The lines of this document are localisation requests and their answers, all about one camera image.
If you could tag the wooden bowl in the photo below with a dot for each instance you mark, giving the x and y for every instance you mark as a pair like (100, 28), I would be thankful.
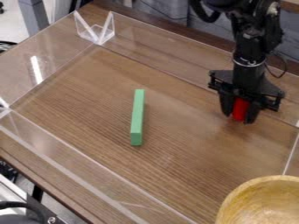
(265, 200)

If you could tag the green rectangular block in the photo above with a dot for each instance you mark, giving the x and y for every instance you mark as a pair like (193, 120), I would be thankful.
(137, 118)

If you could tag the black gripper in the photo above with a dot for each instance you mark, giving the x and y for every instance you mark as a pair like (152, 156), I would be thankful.
(264, 94)

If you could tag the red toy strawberry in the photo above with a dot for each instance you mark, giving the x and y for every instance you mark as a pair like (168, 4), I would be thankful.
(240, 108)

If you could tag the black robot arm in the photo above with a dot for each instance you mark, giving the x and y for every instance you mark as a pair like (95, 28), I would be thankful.
(256, 30)

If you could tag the clear acrylic enclosure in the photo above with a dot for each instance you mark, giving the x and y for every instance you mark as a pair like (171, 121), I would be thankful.
(66, 93)

